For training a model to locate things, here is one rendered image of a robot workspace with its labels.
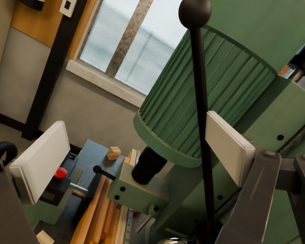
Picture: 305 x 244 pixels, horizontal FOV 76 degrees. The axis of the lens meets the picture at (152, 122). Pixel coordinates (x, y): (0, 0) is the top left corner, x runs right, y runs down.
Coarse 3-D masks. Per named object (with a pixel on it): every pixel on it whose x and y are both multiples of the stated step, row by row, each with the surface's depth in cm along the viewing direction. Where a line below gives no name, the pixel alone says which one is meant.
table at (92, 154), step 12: (84, 144) 74; (96, 144) 78; (84, 156) 69; (96, 156) 72; (120, 156) 79; (84, 168) 64; (108, 168) 70; (84, 180) 60; (72, 204) 52; (60, 216) 48; (72, 216) 49; (36, 228) 43; (48, 228) 44; (60, 228) 46; (72, 228) 47; (60, 240) 44
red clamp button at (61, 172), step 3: (60, 168) 43; (63, 168) 44; (57, 171) 42; (60, 171) 43; (63, 171) 43; (66, 171) 44; (54, 174) 42; (57, 174) 42; (60, 174) 42; (63, 174) 43; (66, 174) 43; (57, 177) 42; (60, 177) 42; (63, 177) 43
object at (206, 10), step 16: (192, 0) 19; (208, 0) 19; (192, 16) 19; (208, 16) 20; (192, 32) 21; (192, 48) 22; (208, 144) 27; (208, 160) 28; (208, 176) 29; (208, 192) 30; (208, 208) 32; (208, 224) 34; (208, 240) 34
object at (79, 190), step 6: (96, 174) 52; (96, 180) 50; (72, 186) 49; (78, 186) 50; (90, 186) 50; (96, 186) 49; (78, 192) 49; (84, 192) 50; (90, 192) 46; (84, 198) 48; (90, 198) 45; (84, 204) 46; (78, 210) 47; (84, 210) 47; (78, 216) 48
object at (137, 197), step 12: (120, 168) 49; (132, 168) 49; (120, 180) 44; (132, 180) 46; (156, 180) 51; (108, 192) 47; (120, 192) 46; (132, 192) 46; (144, 192) 45; (156, 192) 47; (168, 192) 49; (132, 204) 47; (144, 204) 47; (156, 204) 47; (156, 216) 49
